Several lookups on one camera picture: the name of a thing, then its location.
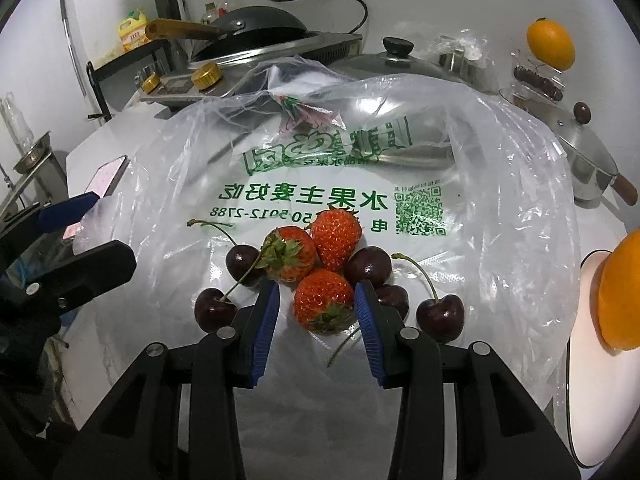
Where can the small gold knob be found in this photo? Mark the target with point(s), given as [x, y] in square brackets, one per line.
[150, 82]

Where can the empty glass bottle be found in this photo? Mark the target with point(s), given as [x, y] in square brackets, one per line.
[15, 125]

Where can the clear bottle red cap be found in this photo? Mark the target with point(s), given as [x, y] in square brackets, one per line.
[226, 2]

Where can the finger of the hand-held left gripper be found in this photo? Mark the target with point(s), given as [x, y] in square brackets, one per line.
[90, 272]
[67, 210]

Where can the glass dish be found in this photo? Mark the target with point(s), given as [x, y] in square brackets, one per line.
[515, 97]

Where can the clear bag with steel cups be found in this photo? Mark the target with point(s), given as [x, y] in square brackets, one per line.
[457, 57]

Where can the steel stove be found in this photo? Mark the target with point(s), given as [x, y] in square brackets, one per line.
[330, 50]

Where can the glass jar with dark fruit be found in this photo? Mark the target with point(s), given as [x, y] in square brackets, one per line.
[537, 80]

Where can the large glass lid black knob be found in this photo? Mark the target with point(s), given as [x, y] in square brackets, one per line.
[397, 47]

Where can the pot lid with brown knob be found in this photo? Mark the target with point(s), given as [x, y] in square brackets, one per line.
[575, 135]

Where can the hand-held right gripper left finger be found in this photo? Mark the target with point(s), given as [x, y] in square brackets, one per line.
[265, 330]

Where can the large gold knob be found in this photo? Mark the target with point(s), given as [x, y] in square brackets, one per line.
[206, 76]

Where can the clear printed plastic bag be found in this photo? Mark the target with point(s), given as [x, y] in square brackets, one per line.
[480, 185]

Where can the pink phone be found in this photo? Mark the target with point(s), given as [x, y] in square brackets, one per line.
[107, 175]

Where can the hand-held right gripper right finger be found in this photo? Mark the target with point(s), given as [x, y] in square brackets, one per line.
[367, 330]

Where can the steel rack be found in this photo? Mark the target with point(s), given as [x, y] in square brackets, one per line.
[35, 180]

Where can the black metal shelf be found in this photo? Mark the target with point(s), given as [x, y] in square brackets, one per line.
[91, 95]

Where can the small orange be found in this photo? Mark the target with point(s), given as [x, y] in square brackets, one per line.
[550, 42]

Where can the yellow oil bottle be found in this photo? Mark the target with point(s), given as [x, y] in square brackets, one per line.
[132, 35]

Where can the large orange with stem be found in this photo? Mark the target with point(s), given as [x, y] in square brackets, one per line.
[622, 290]

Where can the dark red cherry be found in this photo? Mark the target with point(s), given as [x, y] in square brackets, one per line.
[370, 265]
[395, 300]
[215, 310]
[242, 260]
[440, 317]

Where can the red strawberry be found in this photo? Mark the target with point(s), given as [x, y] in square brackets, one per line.
[320, 300]
[337, 240]
[295, 265]

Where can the small steel bowl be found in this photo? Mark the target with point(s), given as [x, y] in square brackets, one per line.
[32, 155]

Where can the white round plate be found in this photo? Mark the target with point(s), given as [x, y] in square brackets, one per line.
[590, 385]

